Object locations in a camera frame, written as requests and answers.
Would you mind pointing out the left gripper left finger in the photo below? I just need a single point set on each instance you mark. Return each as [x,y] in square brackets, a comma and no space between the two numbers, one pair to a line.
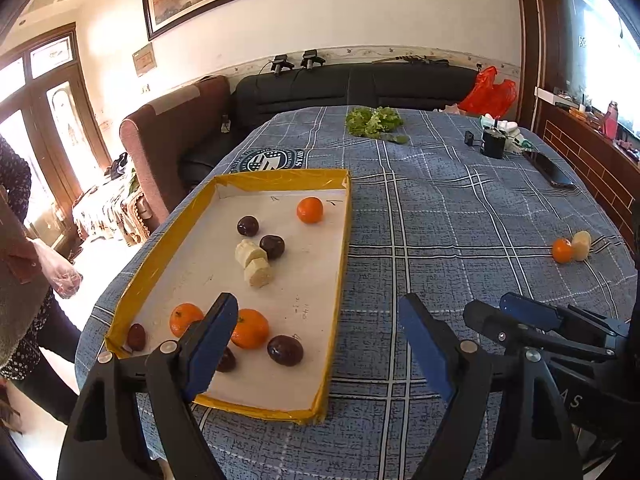
[105,439]

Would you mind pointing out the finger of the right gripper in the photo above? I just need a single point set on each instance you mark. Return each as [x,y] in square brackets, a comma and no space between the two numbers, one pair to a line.
[530,312]
[525,339]

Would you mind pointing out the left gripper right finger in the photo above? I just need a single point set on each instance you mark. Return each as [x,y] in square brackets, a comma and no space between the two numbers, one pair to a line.
[533,438]

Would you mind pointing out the orange tangerine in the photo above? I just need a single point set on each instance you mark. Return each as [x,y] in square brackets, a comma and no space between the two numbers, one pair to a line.
[562,251]

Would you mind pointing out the pale banana chunk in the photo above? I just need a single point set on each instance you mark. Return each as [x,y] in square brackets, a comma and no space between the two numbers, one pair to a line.
[581,245]
[258,273]

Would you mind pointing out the small red fruit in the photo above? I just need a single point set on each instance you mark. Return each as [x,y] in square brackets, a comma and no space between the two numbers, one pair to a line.
[136,337]

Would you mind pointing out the dark red plum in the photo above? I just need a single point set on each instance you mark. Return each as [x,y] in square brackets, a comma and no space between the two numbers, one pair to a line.
[285,350]

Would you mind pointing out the dark plum tray near edge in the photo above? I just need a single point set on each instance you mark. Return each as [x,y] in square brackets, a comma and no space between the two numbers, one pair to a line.
[227,362]

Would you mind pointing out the tangerine in tray near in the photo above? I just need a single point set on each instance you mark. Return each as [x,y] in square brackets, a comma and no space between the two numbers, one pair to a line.
[182,317]

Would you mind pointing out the tangerine in tray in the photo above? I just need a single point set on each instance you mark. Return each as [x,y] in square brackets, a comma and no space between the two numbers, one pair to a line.
[182,317]
[310,210]

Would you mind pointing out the blue plaid tablecloth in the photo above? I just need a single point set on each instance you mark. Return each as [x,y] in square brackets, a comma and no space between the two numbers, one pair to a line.
[433,217]

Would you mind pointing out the tangerine with leaf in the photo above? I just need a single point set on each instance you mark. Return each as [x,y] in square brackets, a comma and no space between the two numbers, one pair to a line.
[251,330]

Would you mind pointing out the black smartphone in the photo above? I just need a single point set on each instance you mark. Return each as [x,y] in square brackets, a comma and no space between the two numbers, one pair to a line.
[552,173]

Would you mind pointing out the wooden sideboard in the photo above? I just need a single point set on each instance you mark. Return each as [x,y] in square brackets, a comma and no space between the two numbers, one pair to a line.
[611,177]

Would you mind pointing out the white plastic bag pile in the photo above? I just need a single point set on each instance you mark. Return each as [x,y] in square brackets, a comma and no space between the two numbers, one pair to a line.
[515,141]

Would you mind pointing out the black cup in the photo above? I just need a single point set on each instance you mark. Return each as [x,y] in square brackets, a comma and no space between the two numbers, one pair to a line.
[493,143]

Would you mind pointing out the small black device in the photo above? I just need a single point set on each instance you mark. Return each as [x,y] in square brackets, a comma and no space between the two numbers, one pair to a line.
[469,138]

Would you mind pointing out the bystander person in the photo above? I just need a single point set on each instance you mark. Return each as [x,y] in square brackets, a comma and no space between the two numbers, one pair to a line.
[31,318]

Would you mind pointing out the banana chunk in tray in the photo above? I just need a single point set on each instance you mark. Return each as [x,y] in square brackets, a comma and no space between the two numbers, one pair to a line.
[247,251]

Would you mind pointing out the pink bottle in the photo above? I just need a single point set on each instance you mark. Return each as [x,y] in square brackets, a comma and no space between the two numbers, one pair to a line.
[610,123]

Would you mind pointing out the tangerine in tray far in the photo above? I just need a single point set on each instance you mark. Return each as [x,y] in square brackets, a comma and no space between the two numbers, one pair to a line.
[310,210]

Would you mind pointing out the red plastic bag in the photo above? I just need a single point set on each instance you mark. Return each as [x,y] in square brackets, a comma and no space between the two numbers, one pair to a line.
[488,97]

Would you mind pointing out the dark plum in tray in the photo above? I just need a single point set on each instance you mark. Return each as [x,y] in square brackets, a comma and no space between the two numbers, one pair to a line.
[248,226]

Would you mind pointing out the yellow rimmed white tray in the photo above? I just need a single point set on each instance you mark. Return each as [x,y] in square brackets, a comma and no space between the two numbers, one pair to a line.
[193,261]

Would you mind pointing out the green lettuce leaves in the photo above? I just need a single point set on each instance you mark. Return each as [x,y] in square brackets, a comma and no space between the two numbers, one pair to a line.
[380,123]

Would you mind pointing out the brown armchair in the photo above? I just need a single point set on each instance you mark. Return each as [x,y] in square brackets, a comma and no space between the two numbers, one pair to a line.
[160,132]

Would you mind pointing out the black sofa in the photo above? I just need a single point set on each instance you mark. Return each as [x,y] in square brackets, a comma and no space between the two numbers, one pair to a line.
[425,85]

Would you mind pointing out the wooden glass door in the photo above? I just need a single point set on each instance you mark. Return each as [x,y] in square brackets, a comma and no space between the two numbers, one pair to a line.
[46,115]

